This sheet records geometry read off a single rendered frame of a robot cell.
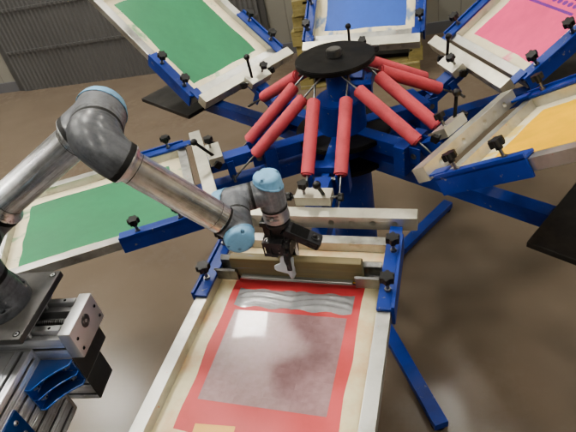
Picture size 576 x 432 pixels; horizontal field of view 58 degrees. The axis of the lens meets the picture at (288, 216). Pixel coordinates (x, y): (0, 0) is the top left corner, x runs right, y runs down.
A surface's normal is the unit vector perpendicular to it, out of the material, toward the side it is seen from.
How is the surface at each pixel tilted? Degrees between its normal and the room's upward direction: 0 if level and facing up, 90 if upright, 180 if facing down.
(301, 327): 0
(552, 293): 0
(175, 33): 32
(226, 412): 0
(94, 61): 90
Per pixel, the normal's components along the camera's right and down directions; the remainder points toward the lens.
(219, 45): 0.22, -0.47
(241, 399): -0.18, -0.77
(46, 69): -0.09, 0.63
